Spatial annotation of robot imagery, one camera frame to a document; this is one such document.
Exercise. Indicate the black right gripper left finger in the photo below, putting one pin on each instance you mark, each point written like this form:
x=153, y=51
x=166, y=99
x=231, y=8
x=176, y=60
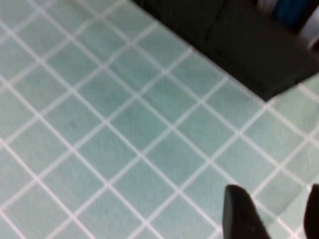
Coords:
x=239, y=214

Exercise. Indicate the black plastic book holder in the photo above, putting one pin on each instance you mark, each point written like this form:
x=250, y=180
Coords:
x=236, y=44

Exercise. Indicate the blue mechanical design book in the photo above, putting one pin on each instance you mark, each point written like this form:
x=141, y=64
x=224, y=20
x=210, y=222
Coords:
x=286, y=12

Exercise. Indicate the green checked tablecloth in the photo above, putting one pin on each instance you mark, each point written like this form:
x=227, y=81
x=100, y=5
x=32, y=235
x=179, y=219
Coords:
x=112, y=137

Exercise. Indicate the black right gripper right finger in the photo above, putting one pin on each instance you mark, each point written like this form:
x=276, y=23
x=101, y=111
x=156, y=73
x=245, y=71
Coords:
x=313, y=214

